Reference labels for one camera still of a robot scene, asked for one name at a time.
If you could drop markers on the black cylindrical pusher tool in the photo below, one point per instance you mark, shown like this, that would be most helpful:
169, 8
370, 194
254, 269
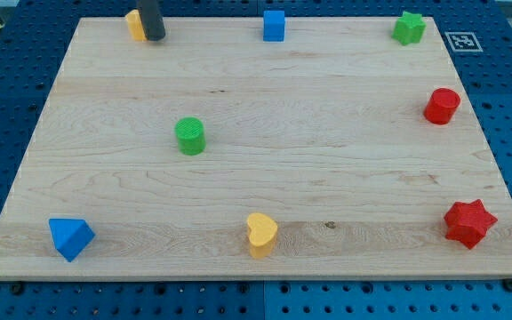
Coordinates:
151, 19

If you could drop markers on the yellow hexagon block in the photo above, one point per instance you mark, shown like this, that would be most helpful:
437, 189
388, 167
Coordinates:
134, 25

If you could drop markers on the green cylinder block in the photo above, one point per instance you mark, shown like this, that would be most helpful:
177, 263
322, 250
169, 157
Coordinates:
190, 137

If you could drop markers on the blue cube block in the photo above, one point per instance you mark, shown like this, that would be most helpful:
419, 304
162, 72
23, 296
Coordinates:
273, 26

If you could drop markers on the wooden board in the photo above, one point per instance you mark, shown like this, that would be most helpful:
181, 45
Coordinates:
323, 132

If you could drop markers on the blue triangle block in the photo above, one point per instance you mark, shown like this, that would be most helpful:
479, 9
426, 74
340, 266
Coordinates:
70, 236

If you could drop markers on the yellow heart block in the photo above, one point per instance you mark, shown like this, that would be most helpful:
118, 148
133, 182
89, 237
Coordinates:
262, 234

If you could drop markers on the green star block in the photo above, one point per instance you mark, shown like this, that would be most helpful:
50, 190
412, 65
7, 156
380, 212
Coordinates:
409, 28

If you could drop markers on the red cylinder block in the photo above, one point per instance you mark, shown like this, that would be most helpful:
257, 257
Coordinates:
441, 106

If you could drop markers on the white fiducial marker tag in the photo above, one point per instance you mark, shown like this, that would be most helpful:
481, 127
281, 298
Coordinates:
463, 41

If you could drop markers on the red star block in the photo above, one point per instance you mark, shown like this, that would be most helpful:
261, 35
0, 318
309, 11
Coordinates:
468, 223

